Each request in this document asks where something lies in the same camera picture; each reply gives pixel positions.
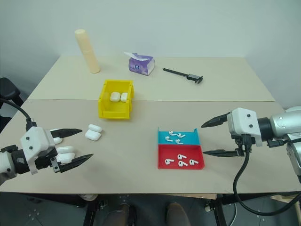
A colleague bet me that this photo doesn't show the black caliper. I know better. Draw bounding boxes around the black caliper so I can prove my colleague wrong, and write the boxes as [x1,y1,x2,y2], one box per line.
[162,67,205,85]

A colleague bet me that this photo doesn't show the black table frame leg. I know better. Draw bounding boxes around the black table frame leg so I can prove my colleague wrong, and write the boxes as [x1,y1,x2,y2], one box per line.
[204,194,238,226]
[70,194,99,226]

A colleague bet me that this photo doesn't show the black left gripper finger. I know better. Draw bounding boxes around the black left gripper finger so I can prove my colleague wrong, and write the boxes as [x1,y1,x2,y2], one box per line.
[49,128,83,139]
[59,153,94,174]

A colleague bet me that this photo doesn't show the purple tissue pack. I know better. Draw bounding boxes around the purple tissue pack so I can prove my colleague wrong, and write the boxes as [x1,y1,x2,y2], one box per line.
[124,52,156,76]

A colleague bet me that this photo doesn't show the white rounded object under table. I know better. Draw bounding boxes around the white rounded object under table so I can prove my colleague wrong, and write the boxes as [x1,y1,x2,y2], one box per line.
[78,193,99,201]

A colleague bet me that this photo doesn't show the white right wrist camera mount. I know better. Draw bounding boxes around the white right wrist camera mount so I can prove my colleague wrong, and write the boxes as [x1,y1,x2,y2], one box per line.
[227,107,263,147]

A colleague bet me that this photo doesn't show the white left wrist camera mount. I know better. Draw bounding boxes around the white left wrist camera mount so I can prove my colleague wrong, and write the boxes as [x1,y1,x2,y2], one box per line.
[20,127,58,175]

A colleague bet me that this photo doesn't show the black chair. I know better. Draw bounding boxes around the black chair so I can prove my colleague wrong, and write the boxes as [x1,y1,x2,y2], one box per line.
[0,77,24,120]

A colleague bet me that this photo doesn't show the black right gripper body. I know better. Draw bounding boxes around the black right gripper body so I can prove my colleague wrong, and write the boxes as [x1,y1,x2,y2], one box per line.
[231,134,256,157]

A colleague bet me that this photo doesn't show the beige cylinder tube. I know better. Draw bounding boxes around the beige cylinder tube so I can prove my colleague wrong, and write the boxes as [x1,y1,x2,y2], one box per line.
[74,29,102,74]

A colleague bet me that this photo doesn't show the brown rounded shape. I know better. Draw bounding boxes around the brown rounded shape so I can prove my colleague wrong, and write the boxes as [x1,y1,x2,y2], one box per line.
[166,202,190,226]

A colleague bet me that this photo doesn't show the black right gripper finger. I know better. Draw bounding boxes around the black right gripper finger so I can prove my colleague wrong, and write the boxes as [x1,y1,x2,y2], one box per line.
[202,149,243,158]
[201,112,232,129]

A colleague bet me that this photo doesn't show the yellow plastic bin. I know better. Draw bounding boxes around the yellow plastic bin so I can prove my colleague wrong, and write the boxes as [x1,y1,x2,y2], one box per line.
[97,80,135,121]

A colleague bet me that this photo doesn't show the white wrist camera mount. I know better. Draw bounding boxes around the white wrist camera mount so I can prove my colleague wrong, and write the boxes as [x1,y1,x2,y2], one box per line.
[227,107,263,147]
[20,127,58,175]

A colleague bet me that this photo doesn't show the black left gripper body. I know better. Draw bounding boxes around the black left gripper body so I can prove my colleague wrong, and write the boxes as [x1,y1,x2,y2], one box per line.
[34,150,62,174]

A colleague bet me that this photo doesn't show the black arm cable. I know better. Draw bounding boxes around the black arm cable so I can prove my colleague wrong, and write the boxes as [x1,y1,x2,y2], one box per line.
[232,134,301,217]
[0,97,38,130]

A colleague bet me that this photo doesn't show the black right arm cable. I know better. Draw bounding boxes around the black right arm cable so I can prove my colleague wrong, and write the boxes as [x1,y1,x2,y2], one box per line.
[232,134,301,217]

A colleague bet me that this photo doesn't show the blue plastic tray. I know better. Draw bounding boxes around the blue plastic tray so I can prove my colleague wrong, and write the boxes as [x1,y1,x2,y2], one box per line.
[157,127,202,145]

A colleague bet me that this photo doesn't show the red plastic tray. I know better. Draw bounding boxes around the red plastic tray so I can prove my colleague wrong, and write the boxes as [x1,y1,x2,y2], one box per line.
[157,144,206,170]

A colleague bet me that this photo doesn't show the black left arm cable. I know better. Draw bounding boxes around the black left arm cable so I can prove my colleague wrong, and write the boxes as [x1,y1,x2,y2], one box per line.
[0,97,38,130]

